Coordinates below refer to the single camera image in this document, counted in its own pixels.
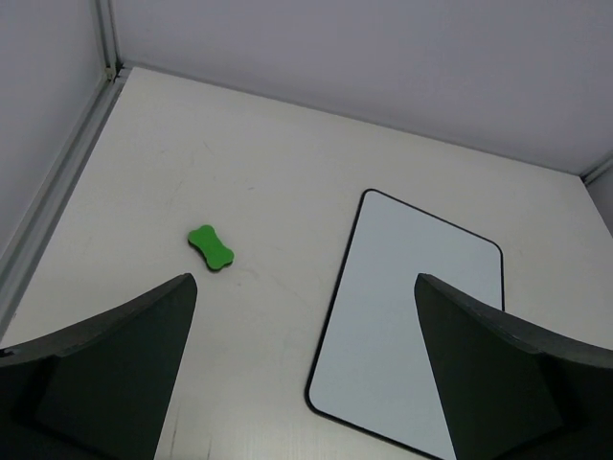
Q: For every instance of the aluminium frame post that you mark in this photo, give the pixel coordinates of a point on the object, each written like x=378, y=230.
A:
x=598, y=169
x=58, y=63

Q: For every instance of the right aluminium frame post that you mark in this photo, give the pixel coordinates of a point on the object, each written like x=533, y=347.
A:
x=598, y=169

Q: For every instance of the left aluminium frame post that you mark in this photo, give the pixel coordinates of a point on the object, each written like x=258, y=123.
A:
x=58, y=63

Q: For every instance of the green whiteboard eraser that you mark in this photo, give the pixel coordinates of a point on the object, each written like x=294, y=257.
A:
x=206, y=242

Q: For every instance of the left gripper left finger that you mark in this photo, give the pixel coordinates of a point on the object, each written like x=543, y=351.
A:
x=100, y=388

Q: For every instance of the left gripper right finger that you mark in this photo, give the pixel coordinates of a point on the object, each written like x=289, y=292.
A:
x=510, y=389

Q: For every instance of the white whiteboard black frame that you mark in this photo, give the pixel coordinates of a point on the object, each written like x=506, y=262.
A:
x=371, y=369

